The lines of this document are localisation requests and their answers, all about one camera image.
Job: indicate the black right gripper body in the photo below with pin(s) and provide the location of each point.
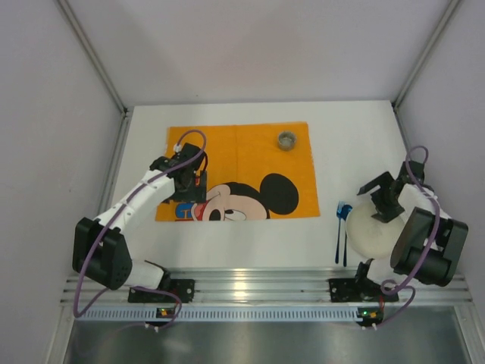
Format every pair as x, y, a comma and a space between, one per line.
383, 198

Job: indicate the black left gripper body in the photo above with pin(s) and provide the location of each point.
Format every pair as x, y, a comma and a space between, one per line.
198, 189

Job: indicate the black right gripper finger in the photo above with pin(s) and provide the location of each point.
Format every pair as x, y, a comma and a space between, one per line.
388, 215
382, 181

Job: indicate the cream round plate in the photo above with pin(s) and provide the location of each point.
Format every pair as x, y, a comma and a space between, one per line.
369, 237

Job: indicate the orange Mickey Mouse placemat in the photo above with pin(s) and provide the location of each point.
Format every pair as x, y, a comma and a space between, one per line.
250, 178

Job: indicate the small grey cup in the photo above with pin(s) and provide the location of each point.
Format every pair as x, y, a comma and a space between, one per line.
286, 140

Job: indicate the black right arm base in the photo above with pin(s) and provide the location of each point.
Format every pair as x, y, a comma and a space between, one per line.
359, 289

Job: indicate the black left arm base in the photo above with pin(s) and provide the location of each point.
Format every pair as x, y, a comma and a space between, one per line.
183, 288

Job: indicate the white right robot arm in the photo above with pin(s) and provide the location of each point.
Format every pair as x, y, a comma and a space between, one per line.
404, 228

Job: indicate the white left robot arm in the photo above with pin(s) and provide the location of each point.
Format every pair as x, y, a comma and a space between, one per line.
101, 251

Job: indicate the aluminium mounting rail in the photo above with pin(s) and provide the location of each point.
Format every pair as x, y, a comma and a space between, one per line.
257, 286

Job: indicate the slotted grey cable duct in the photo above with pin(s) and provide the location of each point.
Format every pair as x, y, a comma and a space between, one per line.
365, 316

